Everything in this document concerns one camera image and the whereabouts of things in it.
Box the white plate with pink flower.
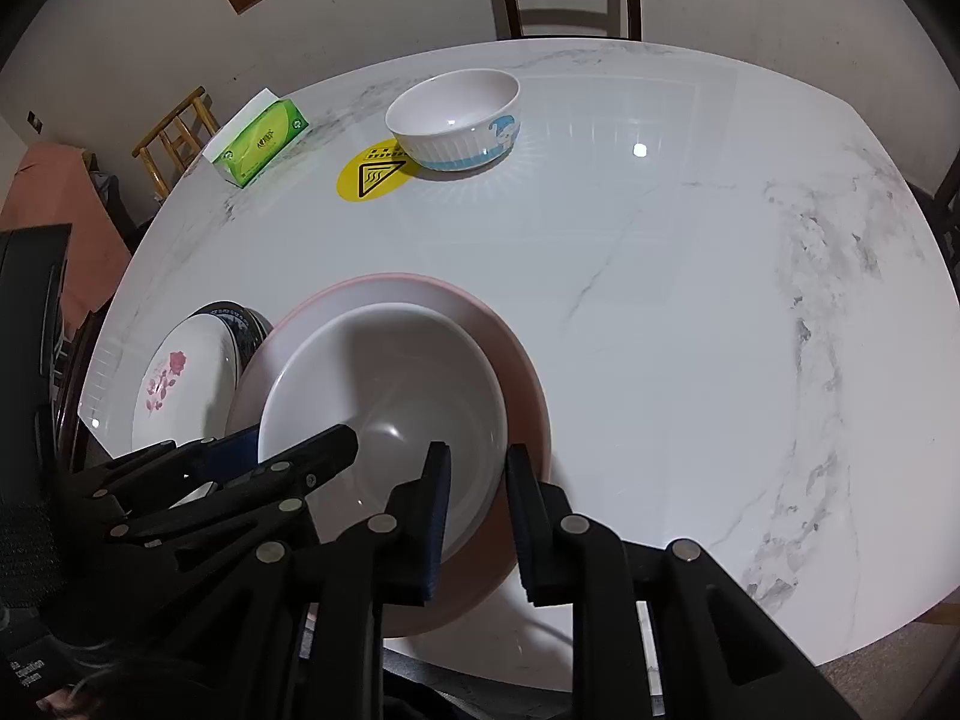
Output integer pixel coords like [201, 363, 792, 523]
[131, 313, 242, 458]

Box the pink bowl white inside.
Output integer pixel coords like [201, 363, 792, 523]
[257, 302, 509, 563]

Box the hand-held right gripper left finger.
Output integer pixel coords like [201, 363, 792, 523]
[139, 441, 453, 720]

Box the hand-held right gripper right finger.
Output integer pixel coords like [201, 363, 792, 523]
[504, 444, 863, 720]

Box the bamboo chair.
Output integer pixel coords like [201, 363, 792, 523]
[133, 86, 222, 203]

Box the green tissue box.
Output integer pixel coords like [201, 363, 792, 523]
[201, 88, 310, 188]

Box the person's left hand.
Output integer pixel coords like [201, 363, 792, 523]
[34, 679, 132, 720]

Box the yellow warning sticker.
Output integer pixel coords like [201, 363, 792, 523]
[335, 137, 410, 203]

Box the white bowl with blue print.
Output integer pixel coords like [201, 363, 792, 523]
[385, 68, 521, 172]

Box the large pale pink bowl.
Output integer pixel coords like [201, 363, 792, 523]
[225, 272, 554, 635]

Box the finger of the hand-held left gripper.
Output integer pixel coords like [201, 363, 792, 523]
[71, 426, 260, 517]
[107, 424, 359, 572]

